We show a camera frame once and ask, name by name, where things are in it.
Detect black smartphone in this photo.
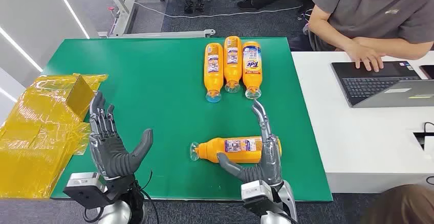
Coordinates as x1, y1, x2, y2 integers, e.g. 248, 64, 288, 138
419, 64, 434, 80

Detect white metal gantry frame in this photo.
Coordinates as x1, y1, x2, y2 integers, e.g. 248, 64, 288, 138
95, 0, 216, 39

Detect orange detergent bottle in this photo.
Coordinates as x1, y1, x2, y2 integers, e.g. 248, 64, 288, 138
204, 42, 225, 103
224, 35, 243, 94
242, 41, 263, 100
189, 136, 282, 164

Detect grey laptop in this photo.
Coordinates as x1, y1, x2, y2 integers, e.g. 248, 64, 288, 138
331, 60, 434, 108

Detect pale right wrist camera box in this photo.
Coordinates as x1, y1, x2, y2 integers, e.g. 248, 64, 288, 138
241, 181, 273, 214

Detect white floor cable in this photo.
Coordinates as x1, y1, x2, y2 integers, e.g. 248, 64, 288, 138
134, 1, 302, 19

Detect yellow film wrapped box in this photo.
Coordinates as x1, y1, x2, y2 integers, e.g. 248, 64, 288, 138
37, 74, 96, 122

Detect person's right hand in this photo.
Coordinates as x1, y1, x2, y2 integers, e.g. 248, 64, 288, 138
345, 42, 386, 73

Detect green table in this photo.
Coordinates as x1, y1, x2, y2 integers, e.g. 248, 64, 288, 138
51, 37, 334, 203

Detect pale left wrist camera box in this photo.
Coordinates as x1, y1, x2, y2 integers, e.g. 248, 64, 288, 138
63, 172, 114, 210

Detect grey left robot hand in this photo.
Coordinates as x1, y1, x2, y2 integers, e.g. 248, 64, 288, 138
89, 91, 154, 180

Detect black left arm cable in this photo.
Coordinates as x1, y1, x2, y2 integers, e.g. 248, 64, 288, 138
135, 170, 160, 224

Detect white desk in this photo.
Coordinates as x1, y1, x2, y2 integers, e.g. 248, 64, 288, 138
291, 50, 434, 194

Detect person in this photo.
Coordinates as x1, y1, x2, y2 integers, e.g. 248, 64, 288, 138
361, 184, 434, 224
302, 0, 434, 73

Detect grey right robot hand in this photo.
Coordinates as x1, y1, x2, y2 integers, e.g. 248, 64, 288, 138
216, 100, 284, 187

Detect yellow plastic film pile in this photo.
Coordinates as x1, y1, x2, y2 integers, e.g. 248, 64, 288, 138
0, 73, 109, 199

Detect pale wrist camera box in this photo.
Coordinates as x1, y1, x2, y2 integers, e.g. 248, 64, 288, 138
241, 181, 273, 214
63, 172, 114, 210

